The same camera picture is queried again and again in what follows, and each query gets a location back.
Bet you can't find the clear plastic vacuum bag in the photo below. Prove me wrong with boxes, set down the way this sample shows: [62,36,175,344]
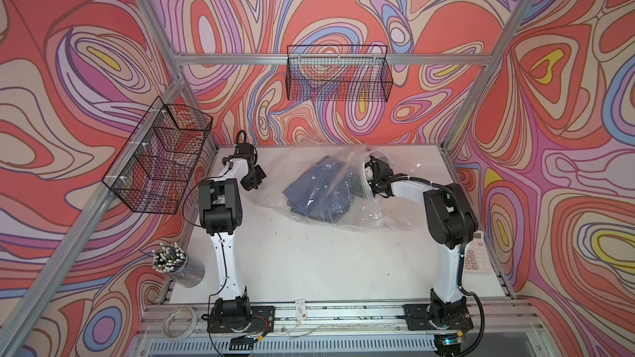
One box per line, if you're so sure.
[246,144,426,231]

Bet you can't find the blue checked shirt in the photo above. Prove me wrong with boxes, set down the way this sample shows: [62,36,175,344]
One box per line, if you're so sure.
[283,155,364,224]

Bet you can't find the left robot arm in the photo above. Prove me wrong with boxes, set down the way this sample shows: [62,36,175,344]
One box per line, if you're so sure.
[198,154,266,300]

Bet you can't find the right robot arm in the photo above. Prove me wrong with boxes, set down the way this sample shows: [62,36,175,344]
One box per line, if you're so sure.
[364,156,478,304]

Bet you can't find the clear cup of pens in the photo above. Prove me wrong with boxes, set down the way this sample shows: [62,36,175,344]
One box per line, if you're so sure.
[151,243,205,289]

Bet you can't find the pink white calculator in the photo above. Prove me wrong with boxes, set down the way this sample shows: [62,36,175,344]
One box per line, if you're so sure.
[464,231,494,274]

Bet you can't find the small white cardboard box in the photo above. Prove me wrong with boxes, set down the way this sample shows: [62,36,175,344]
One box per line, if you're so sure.
[294,299,308,322]

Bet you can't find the clear tape roll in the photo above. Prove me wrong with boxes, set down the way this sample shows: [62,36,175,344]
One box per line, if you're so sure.
[161,307,198,342]

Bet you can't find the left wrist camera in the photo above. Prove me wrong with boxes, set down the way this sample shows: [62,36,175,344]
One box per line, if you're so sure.
[234,130,258,165]

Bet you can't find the black wire basket left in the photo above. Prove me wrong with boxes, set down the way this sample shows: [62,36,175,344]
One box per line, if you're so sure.
[102,98,213,215]

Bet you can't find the black wire basket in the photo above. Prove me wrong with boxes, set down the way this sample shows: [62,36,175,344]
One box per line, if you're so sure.
[102,98,213,215]
[285,43,394,102]

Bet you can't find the black wire basket back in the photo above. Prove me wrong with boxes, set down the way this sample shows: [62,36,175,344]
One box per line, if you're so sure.
[285,43,394,102]

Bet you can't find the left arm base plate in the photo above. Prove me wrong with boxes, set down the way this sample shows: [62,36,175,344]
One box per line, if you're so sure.
[207,305,275,336]

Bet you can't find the aluminium front rail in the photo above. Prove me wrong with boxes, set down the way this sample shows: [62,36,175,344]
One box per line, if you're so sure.
[126,299,558,356]

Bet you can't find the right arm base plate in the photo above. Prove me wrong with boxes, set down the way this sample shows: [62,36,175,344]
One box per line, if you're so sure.
[403,301,474,332]

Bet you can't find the aluminium frame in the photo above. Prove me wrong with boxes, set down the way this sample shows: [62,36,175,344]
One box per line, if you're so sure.
[0,0,562,357]

